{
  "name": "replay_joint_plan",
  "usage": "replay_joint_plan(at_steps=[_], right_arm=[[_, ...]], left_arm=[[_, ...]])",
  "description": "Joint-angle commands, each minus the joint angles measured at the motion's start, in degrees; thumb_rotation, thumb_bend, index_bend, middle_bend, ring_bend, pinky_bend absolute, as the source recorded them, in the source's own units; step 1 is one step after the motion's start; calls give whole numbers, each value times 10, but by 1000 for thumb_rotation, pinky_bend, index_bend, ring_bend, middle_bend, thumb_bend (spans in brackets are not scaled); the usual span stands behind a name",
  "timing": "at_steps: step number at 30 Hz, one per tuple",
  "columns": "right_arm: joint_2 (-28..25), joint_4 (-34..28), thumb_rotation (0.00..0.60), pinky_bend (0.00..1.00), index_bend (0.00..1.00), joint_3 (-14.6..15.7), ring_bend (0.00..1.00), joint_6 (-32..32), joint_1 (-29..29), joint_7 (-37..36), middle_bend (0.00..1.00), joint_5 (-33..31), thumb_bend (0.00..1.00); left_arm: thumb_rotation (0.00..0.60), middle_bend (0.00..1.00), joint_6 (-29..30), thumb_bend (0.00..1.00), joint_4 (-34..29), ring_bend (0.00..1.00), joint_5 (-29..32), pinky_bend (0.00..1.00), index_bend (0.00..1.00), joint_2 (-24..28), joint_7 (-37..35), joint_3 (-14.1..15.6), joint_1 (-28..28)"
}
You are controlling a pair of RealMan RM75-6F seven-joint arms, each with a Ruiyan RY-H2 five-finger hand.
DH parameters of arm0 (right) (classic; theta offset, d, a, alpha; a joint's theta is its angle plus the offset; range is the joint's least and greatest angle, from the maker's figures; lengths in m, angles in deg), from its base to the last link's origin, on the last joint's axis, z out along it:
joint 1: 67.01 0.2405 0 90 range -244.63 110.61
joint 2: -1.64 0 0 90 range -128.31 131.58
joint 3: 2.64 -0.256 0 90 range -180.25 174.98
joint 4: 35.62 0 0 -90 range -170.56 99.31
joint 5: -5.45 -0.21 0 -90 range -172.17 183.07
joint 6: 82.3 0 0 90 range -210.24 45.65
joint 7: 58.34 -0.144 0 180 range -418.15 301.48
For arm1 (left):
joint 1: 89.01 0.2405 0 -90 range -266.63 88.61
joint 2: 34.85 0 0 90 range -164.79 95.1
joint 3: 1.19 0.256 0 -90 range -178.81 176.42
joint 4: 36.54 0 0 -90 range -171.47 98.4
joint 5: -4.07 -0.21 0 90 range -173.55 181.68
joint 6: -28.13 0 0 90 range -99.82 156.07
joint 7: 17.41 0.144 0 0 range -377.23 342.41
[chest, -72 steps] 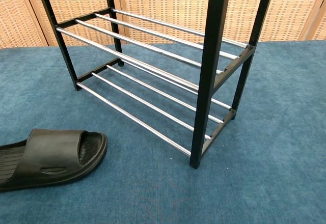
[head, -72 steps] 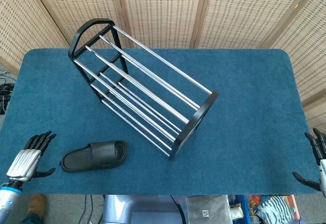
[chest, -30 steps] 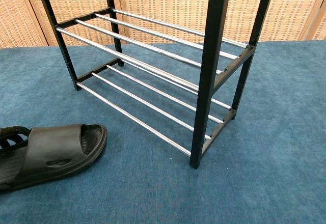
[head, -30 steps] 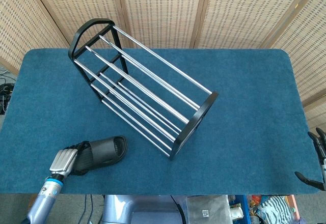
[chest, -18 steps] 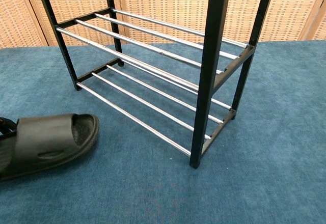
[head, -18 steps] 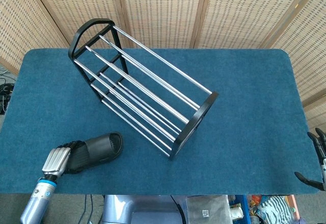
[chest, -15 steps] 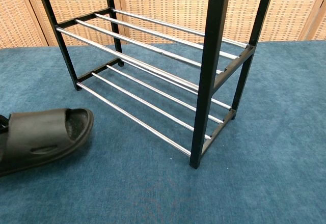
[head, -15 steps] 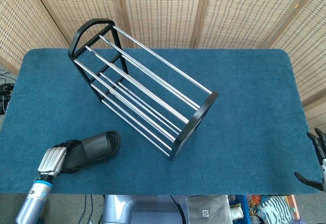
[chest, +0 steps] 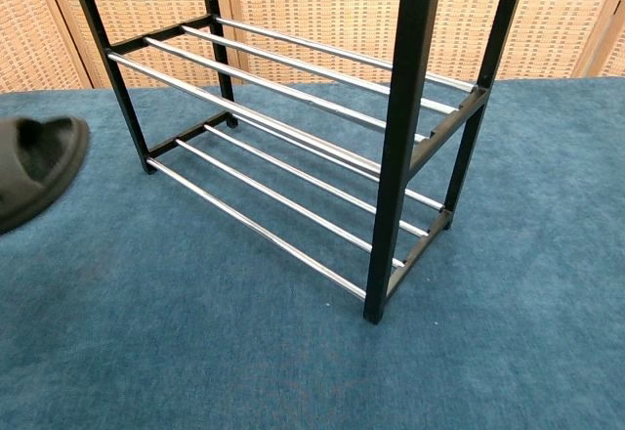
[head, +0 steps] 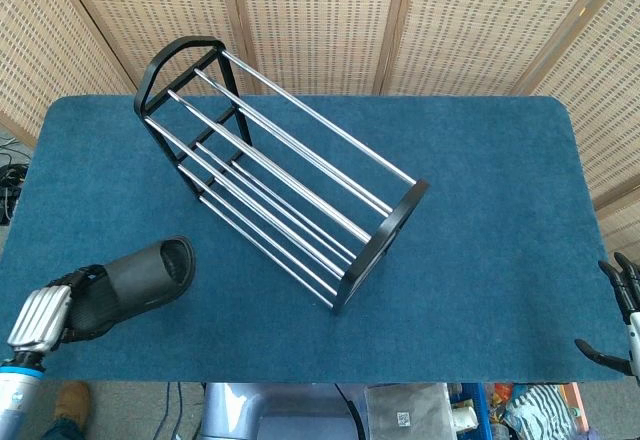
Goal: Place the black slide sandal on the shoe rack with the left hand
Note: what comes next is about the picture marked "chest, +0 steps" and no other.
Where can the black rubber slide sandal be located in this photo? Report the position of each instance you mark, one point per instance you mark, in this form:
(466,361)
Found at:
(49,176)

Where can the black metal shoe rack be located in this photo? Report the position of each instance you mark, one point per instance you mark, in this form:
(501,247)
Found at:
(407,107)

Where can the blue carpet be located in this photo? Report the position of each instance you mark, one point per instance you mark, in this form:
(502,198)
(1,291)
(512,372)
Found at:
(293,361)

